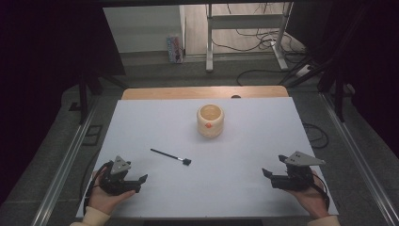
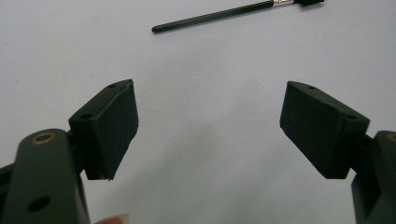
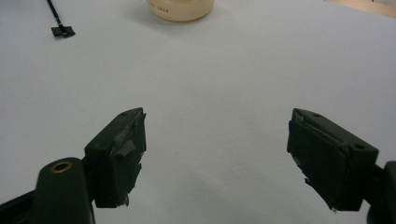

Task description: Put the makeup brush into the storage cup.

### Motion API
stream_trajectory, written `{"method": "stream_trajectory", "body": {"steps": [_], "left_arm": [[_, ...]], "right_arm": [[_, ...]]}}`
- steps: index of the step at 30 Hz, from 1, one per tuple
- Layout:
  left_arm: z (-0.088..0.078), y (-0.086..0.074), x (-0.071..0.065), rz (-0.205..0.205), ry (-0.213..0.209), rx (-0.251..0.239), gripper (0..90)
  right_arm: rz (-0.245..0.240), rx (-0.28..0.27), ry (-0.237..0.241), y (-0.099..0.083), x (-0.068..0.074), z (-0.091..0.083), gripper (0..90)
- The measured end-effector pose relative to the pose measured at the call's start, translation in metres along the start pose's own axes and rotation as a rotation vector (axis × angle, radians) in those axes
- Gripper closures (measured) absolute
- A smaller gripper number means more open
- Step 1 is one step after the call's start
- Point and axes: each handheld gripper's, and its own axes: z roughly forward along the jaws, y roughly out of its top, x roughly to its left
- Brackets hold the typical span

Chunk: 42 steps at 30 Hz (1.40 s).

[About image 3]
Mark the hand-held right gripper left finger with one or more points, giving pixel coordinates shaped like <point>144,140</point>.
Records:
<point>112,161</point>

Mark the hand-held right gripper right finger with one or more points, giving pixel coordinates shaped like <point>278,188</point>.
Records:
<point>330,161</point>

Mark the cream ribbed holder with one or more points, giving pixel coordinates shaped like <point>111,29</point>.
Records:
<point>180,9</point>

